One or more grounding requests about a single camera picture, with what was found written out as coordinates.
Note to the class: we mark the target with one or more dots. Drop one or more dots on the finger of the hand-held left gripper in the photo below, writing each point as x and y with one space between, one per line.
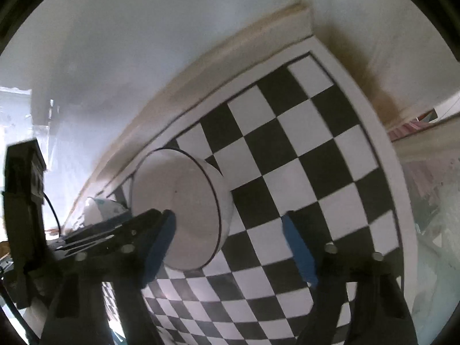
118 231

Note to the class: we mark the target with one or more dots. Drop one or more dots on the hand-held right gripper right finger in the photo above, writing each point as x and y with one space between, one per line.
298 255

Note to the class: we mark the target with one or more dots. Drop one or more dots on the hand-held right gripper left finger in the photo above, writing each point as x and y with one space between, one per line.
161 248

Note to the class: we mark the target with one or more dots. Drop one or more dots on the white bowl blue pattern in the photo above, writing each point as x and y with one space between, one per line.
99 210

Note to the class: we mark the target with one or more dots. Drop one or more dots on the white bowl dark rim line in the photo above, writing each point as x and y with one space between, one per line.
179 201

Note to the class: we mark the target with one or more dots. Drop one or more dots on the black white checkered cloth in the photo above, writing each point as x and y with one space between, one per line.
287 143

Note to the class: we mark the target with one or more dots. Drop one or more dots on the frosted glass door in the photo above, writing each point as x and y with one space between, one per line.
438 201

